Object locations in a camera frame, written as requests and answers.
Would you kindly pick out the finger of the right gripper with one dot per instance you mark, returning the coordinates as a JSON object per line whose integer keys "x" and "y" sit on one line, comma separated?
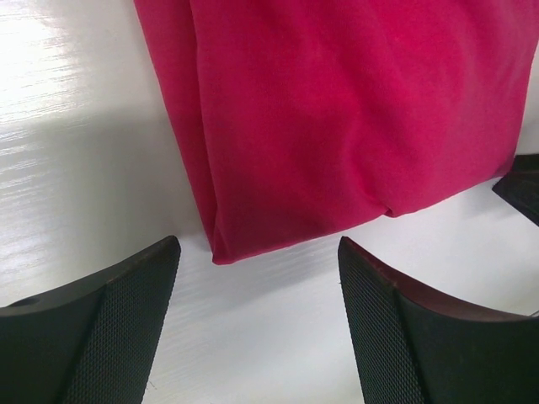
{"x": 519, "y": 187}

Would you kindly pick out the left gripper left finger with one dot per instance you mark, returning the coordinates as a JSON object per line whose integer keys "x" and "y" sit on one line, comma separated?
{"x": 93, "y": 340}

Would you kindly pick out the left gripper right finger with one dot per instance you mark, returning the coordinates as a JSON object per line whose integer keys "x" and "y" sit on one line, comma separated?
{"x": 416, "y": 344}

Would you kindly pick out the red t-shirt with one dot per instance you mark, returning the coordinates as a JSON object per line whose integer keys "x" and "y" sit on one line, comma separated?
{"x": 299, "y": 119}

